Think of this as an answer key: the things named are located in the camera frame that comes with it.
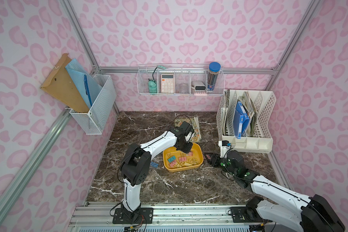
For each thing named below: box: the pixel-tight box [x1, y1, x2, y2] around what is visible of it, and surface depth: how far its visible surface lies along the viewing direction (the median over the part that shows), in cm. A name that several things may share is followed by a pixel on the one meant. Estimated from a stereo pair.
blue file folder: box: [232, 101, 250, 140], surface depth 90 cm
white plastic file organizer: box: [216, 89, 276, 155], surface depth 97 cm
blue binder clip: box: [149, 161, 159, 169], surface depth 92 cm
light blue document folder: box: [64, 58, 103, 110], surface depth 73 cm
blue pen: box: [83, 73, 93, 107], surface depth 68 cm
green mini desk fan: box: [147, 65, 167, 94], surface depth 93 cm
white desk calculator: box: [160, 73, 175, 94], surface depth 97 cm
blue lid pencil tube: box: [207, 61, 221, 93], surface depth 88 cm
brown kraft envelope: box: [40, 53, 90, 114], surface depth 69 cm
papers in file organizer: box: [220, 91, 258, 137], surface depth 93 cm
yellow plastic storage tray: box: [162, 142, 204, 173], surface depth 94 cm
